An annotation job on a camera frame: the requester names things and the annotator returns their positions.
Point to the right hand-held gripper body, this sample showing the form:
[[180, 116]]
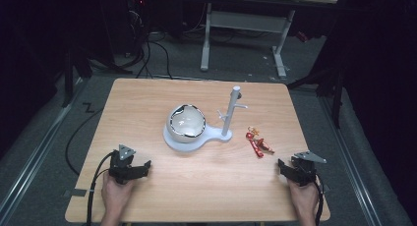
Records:
[[304, 169]]

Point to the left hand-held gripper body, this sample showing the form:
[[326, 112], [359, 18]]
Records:
[[122, 163]]

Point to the person's right hand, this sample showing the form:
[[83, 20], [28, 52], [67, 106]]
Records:
[[304, 198]]

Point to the person's left hand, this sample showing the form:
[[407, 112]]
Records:
[[115, 195]]

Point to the grey tape strip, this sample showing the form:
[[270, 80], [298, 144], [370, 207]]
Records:
[[76, 192]]

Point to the white round bowl silver rim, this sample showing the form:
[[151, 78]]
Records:
[[185, 124]]

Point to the white hanging stand with base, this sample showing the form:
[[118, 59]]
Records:
[[226, 121]]

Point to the black stand leg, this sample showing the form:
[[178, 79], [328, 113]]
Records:
[[331, 88], [68, 78]]

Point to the white-legged desk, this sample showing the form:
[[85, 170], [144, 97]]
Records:
[[246, 21]]

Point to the metal floor rail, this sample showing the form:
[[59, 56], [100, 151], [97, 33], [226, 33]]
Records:
[[31, 157], [352, 160]]

